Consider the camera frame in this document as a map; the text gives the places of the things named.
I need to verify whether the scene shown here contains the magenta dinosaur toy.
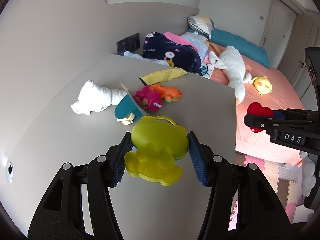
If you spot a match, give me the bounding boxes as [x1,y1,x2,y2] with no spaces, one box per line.
[135,86,163,113]

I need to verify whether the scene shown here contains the beige bedside desk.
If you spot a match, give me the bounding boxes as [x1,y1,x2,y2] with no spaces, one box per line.
[0,54,238,240]

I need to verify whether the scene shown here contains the pink bed sheet mattress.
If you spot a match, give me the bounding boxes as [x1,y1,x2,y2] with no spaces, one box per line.
[235,56,303,166]

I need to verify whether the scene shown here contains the navy rabbit print blanket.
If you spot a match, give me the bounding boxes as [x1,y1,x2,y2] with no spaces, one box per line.
[142,32,202,75]

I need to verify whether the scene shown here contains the white rolled towel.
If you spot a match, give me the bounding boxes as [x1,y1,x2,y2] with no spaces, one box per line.
[71,80,127,115]

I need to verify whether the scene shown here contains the pink fleece blanket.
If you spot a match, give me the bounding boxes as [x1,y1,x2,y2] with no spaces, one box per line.
[163,32,199,53]

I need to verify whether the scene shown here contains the yellow-green plastic frog toy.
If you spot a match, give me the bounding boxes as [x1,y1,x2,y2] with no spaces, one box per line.
[124,115,189,186]

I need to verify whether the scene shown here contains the white cartoon print cloth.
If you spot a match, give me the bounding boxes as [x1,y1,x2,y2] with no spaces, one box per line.
[200,63,214,79]

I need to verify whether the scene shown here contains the teal cartoon clock board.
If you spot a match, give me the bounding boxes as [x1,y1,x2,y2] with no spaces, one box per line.
[114,83,147,125]

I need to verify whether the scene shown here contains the light blue baby cloth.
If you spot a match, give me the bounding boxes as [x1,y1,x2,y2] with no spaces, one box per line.
[123,51,170,67]

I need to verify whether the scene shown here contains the yellow empty snack wrapper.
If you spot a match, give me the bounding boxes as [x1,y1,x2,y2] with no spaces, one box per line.
[140,68,188,86]

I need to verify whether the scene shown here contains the red heart plush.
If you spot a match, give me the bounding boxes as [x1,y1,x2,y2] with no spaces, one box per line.
[244,102,274,133]

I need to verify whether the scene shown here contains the black wall switch panel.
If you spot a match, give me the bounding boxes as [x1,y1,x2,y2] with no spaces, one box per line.
[116,33,140,56]

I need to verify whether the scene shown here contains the large white goose plush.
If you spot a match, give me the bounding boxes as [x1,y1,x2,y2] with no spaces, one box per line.
[208,45,252,105]

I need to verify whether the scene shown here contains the patchwork checked pillow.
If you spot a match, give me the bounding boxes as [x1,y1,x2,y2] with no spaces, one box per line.
[187,15,215,36]

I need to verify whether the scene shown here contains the light blue dotted pillow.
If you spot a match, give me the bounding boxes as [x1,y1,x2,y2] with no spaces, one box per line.
[181,32,209,61]

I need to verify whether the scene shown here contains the yellow black plush piece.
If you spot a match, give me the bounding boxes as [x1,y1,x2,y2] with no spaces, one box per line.
[166,60,174,67]

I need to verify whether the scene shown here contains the teal blanket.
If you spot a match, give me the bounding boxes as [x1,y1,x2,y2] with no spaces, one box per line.
[210,28,270,69]

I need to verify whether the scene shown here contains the orange plastic crab toy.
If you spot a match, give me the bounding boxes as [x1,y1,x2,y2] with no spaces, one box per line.
[149,84,182,102]

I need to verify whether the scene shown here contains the yellow chick plush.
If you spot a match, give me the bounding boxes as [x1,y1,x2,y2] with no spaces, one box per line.
[251,76,272,95]

